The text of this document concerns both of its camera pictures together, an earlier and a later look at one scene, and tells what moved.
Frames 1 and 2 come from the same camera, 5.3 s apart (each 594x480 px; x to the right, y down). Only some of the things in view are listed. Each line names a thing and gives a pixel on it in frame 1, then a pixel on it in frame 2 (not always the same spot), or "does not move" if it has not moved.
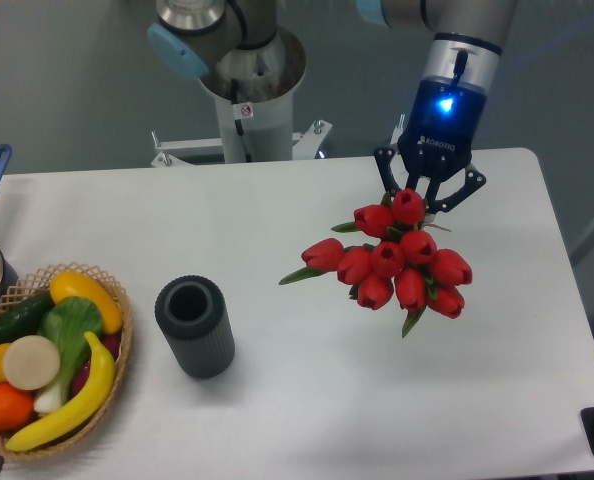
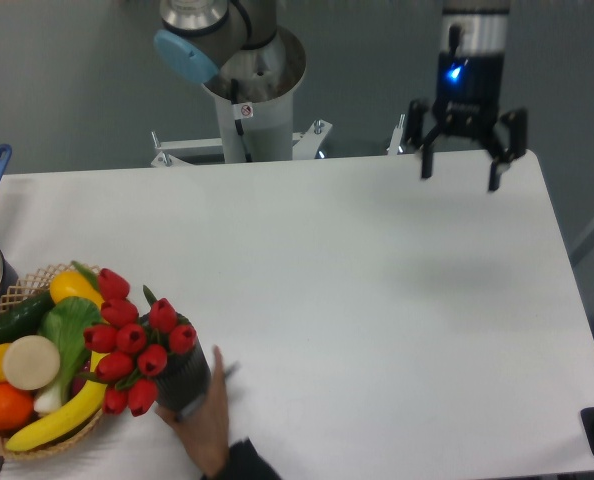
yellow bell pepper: (75, 284) does not move
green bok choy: (71, 324) does not move
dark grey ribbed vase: (192, 312) → (186, 376)
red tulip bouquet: (395, 257) → (135, 343)
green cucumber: (18, 320) does not move
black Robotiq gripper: (438, 139) → (468, 99)
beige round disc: (31, 362) does not move
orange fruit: (4, 408) does not move
